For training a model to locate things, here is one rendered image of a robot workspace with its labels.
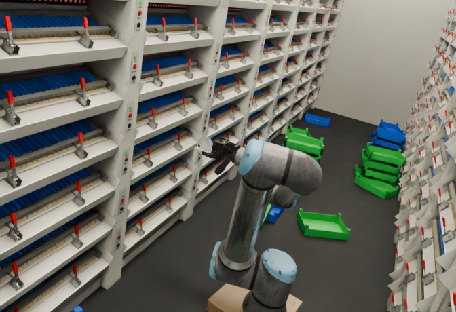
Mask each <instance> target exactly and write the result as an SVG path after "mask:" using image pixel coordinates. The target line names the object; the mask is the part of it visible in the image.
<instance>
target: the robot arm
mask: <svg viewBox="0 0 456 312"><path fill-rule="evenodd" d="M222 139H223V140H226V142H224V141H223V140H222ZM194 148H195V149H196V150H197V151H198V152H200V153H201V154H202V155H205V156H207V157H210V158H213V159H218V160H224V161H223V162H222V164H221V165H219V166H218V167H217V168H216V169H215V171H214V172H215V173H216V174H217V175H219V174H221V173H223V171H224V169H225V168H226V167H227V165H228V164H229V163H230V162H231V161H232V163H234V164H235V166H237V167H238V170H237V171H238V173H239V174H241V175H242V178H241V181H240V186H239V189H238V192H237V197H236V201H235V205H234V209H233V214H232V217H231V222H230V225H229V230H228V233H227V238H226V239H225V240H223V241H222V242H217V243H216V245H215V247H214V251H213V253H212V260H211V262H210V270H209V275H210V277H211V278H213V279H215V280H217V281H221V282H224V283H226V284H231V285H233V286H237V287H241V288H244V289H247V290H250V291H249V293H247V295H246V296H245V298H244V301H243V304H242V308H243V312H287V307H286V302H287V300H288V296H289V294H290V291H291V288H292V285H293V283H294V280H295V277H296V273H297V266H296V264H295V262H294V260H293V259H292V258H291V257H290V256H289V255H288V254H287V253H285V252H283V251H282V252H281V251H280V250H277V249H268V250H267V251H266V250H265V251H264V252H263V254H260V253H257V252H255V249H254V245H255V243H256V240H257V237H258V234H259V231H260V228H261V225H262V222H263V219H264V216H265V213H266V210H267V206H268V204H271V205H274V206H278V207H281V208H285V209H287V210H292V209H293V208H294V207H295V205H296V202H297V199H298V198H299V197H300V196H302V195H308V194H311V193H313V192H314V191H316V190H317V189H318V188H319V187H320V185H321V183H322V177H323V175H322V169H321V167H320V166H319V164H318V163H317V161H316V160H315V159H313V158H312V157H310V156H309V155H307V154H305V153H303V152H301V151H298V150H295V149H290V148H287V147H283V146H280V145H276V144H272V143H269V142H265V141H264V140H255V139H252V140H250V141H249V142H248V144H247V146H246V148H242V147H241V148H240V145H239V144H236V143H233V142H230V140H227V139H224V138H220V140H219V141H218V140H215V141H214V142H213V144H212V141H211V139H210V138H208V139H207V141H206V142H204V141H203V142H202V143H201V144H199V145H198V147H194ZM276 184H280V186H278V185H276Z"/></svg>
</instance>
